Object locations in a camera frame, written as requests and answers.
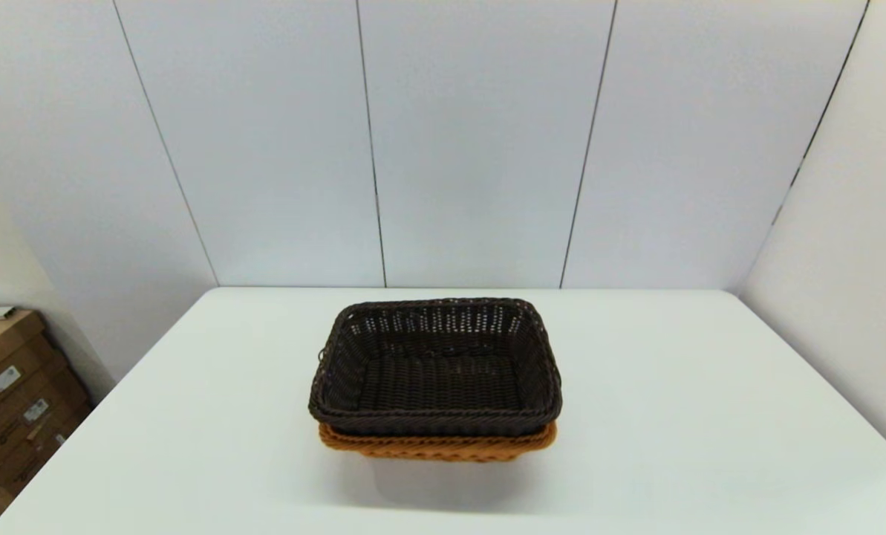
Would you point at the dark brown wicker basket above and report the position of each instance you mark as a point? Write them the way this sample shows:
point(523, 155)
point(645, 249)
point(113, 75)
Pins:
point(435, 371)

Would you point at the orange wicker basket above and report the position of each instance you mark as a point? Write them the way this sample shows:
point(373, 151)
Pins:
point(435, 448)

